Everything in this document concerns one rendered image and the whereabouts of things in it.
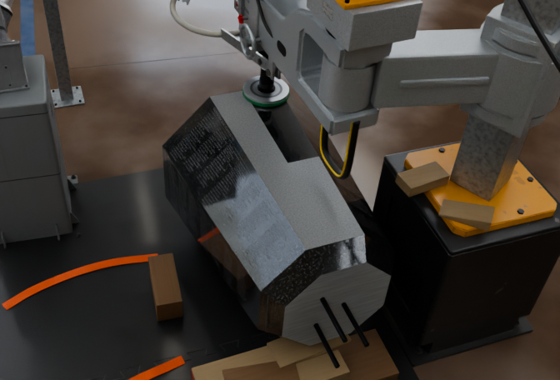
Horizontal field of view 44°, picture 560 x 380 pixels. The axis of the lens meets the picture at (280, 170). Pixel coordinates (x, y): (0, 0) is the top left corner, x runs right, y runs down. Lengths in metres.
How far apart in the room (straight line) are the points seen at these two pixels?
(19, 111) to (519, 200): 2.16
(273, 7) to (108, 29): 2.75
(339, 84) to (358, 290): 0.82
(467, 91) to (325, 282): 0.86
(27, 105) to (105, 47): 2.00
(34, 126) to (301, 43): 1.33
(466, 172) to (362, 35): 0.97
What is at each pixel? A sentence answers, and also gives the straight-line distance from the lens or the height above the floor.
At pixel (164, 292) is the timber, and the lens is 3.27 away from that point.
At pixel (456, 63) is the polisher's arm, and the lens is 2.47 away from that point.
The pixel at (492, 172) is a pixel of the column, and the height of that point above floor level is 0.93.
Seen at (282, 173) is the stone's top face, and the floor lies 0.82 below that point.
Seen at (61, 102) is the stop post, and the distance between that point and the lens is 4.62.
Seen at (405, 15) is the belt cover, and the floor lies 1.66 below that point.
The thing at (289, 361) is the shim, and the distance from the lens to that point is 2.96.
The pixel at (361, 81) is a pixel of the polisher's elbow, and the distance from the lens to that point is 2.39.
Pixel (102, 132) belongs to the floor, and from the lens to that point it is 4.35.
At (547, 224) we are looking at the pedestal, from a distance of 3.02.
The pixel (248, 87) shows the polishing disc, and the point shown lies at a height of 0.85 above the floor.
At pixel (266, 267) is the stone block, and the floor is 0.70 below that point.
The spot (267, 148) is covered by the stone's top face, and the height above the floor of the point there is 0.82.
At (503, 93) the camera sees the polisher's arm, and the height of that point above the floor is 1.33.
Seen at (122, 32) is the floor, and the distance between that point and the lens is 5.31.
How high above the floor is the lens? 2.70
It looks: 42 degrees down
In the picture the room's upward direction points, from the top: 5 degrees clockwise
